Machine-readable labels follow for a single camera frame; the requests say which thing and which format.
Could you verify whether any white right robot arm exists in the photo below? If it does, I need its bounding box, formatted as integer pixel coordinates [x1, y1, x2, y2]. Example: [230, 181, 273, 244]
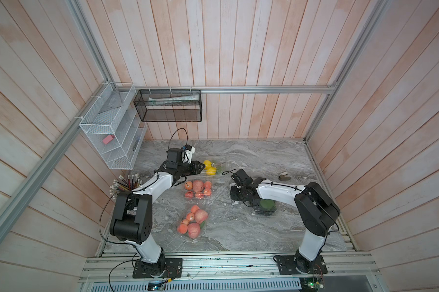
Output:
[230, 169, 341, 274]

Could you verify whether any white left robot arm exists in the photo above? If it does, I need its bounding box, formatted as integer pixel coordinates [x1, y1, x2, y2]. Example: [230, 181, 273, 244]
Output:
[109, 144, 205, 278]

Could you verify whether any clear box of lemons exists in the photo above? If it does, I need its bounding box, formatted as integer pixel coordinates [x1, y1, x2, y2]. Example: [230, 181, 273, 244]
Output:
[202, 159, 226, 176]

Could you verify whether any yellow lemon lower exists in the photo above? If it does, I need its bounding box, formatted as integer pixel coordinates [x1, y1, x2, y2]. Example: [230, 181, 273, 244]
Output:
[205, 167, 217, 176]

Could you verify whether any clear box of tomatoes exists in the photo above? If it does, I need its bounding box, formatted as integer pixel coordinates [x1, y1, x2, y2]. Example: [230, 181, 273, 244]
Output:
[184, 180, 214, 200]

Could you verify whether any small brown white object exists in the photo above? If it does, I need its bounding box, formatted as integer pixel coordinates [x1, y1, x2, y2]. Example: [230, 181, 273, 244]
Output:
[279, 172, 292, 181]

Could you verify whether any clear box of apples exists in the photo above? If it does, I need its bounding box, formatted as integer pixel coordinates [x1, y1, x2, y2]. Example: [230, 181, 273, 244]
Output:
[176, 204, 210, 241]

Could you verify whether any pink cup of pencils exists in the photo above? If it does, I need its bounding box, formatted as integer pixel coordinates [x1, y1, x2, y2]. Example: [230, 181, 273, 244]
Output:
[109, 173, 141, 195]

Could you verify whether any pink eraser on shelf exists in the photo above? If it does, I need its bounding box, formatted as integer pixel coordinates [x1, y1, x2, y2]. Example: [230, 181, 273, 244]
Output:
[102, 135, 115, 145]

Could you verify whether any black mesh wall basket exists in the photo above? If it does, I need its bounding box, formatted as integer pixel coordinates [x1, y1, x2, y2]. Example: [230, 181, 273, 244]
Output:
[134, 89, 203, 122]

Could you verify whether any white mesh wall shelf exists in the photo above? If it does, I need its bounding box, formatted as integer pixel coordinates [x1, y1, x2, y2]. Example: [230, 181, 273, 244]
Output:
[79, 82, 148, 170]

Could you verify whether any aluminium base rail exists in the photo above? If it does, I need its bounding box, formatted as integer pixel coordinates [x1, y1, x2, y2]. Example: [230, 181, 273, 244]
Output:
[78, 251, 388, 292]

